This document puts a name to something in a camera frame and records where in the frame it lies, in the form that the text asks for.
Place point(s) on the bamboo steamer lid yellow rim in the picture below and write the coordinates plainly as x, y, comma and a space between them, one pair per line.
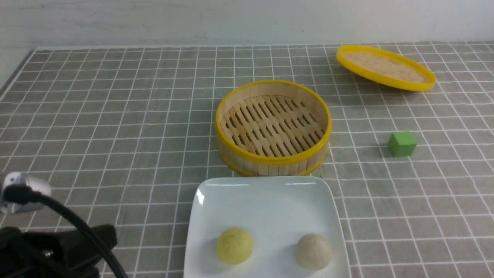
386, 68

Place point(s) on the white square plate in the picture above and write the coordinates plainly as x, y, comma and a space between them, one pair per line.
276, 211

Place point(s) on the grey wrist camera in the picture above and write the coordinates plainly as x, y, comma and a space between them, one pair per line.
19, 191

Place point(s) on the bamboo steamer basket yellow rim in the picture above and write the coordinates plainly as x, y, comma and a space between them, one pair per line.
273, 128

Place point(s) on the green cube block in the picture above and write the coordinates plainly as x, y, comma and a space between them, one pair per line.
402, 144

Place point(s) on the grey checked tablecloth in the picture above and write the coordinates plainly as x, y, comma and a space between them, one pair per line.
124, 136

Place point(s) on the beige steamed bun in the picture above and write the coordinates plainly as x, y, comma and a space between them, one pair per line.
313, 252

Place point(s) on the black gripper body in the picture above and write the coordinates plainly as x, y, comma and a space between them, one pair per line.
66, 254

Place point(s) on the yellow steamed bun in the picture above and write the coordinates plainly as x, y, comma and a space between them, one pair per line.
234, 246

